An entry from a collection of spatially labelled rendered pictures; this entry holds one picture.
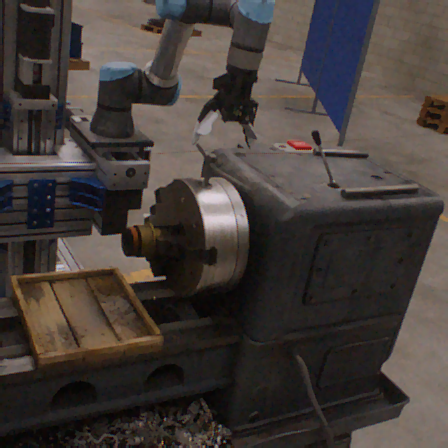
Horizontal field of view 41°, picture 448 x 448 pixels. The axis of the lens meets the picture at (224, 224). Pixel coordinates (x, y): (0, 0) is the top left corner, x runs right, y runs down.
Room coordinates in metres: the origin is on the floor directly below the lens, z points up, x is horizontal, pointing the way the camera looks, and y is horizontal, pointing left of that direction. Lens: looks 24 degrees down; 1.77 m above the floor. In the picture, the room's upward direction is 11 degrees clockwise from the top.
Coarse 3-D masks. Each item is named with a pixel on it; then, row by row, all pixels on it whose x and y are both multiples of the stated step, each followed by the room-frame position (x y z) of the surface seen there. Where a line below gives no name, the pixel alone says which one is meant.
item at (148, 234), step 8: (144, 224) 1.36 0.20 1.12; (128, 232) 1.32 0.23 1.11; (136, 232) 1.32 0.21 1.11; (144, 232) 1.33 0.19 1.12; (152, 232) 1.34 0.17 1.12; (160, 232) 1.36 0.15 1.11; (128, 240) 1.36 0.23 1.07; (136, 240) 1.31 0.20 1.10; (144, 240) 1.31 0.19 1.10; (152, 240) 1.32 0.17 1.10; (128, 248) 1.34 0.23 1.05; (136, 248) 1.30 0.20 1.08; (144, 248) 1.31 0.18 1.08; (152, 248) 1.32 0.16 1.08; (128, 256) 1.30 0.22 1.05; (136, 256) 1.33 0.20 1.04; (144, 256) 1.32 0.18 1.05; (152, 256) 1.32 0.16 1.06
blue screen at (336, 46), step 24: (336, 0) 8.34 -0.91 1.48; (360, 0) 6.88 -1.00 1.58; (312, 24) 10.01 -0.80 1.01; (336, 24) 7.94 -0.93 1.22; (360, 24) 6.59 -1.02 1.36; (312, 48) 9.46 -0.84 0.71; (336, 48) 7.57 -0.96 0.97; (360, 48) 6.32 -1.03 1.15; (312, 72) 8.95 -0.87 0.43; (336, 72) 7.22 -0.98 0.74; (360, 72) 6.16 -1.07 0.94; (336, 96) 6.89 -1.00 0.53; (336, 120) 6.58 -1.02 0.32
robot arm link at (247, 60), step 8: (232, 48) 1.31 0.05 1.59; (232, 56) 1.31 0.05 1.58; (240, 56) 1.30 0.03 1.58; (248, 56) 1.30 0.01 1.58; (256, 56) 1.31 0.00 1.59; (232, 64) 1.31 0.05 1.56; (240, 64) 1.30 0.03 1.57; (248, 64) 1.30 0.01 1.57; (256, 64) 1.31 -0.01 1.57; (248, 72) 1.31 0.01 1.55
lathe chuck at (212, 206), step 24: (192, 192) 1.37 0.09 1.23; (216, 192) 1.39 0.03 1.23; (192, 216) 1.35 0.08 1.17; (216, 216) 1.33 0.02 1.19; (192, 240) 1.34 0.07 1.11; (216, 240) 1.30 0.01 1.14; (192, 264) 1.32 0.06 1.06; (216, 264) 1.29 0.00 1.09; (192, 288) 1.30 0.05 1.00; (216, 288) 1.32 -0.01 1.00
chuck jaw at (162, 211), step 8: (160, 192) 1.43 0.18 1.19; (168, 192) 1.45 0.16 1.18; (160, 200) 1.43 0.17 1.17; (168, 200) 1.43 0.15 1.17; (152, 208) 1.42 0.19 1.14; (160, 208) 1.41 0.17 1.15; (168, 208) 1.42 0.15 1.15; (176, 208) 1.43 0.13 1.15; (152, 216) 1.38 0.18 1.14; (160, 216) 1.40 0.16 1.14; (168, 216) 1.41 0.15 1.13; (176, 216) 1.42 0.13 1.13; (152, 224) 1.37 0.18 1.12; (160, 224) 1.38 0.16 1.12; (168, 224) 1.39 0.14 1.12; (176, 224) 1.40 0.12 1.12
